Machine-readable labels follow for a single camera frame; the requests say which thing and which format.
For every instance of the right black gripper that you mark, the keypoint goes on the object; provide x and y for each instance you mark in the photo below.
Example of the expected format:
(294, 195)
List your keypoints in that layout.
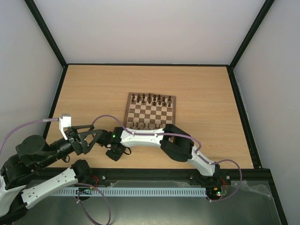
(115, 154)

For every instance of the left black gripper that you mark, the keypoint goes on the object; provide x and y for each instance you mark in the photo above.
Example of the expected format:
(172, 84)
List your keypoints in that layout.
(72, 133)

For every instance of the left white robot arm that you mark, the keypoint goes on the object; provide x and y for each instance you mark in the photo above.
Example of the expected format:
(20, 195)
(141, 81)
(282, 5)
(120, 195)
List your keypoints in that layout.
(35, 154)

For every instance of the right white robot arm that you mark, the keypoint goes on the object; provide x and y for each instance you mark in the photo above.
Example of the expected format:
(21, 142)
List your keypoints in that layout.
(174, 142)

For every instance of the wooden chess board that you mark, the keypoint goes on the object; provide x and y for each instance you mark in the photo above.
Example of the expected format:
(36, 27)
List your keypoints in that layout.
(147, 113)

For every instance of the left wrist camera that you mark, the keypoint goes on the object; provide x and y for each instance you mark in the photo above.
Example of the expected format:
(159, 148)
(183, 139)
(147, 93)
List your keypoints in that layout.
(64, 122)

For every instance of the white slotted cable duct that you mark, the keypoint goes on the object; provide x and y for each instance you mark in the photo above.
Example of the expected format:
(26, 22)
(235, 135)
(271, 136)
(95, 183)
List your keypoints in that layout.
(133, 192)

